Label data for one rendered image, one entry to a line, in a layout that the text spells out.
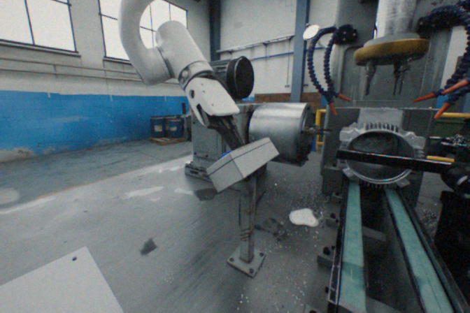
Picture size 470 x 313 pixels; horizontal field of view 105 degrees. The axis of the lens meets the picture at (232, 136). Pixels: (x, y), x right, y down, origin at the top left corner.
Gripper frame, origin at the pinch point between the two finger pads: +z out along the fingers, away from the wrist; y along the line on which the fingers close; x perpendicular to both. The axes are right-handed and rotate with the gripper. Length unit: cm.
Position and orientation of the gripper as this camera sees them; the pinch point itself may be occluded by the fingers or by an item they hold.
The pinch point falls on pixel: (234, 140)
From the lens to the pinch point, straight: 39.6
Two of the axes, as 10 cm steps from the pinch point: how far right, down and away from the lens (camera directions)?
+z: 5.1, 8.4, -1.8
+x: -6.6, 5.1, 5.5
